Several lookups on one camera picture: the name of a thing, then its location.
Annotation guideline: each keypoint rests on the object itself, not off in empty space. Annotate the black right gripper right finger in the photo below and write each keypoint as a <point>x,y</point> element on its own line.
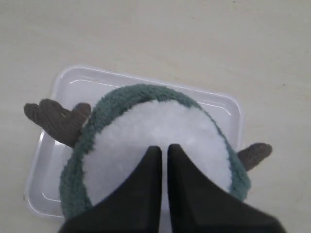
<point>197,205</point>

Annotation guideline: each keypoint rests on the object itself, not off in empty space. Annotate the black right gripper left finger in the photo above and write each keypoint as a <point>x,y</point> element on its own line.
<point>134,207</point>

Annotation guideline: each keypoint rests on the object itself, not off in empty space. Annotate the white plush snowman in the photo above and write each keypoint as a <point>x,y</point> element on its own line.
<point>65,126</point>

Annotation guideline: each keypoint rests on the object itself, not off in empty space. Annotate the green fuzzy scarf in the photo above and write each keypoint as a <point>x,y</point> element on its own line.
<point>121,127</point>

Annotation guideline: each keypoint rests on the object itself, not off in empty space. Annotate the white plastic tray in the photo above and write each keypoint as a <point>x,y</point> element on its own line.
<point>88,84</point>

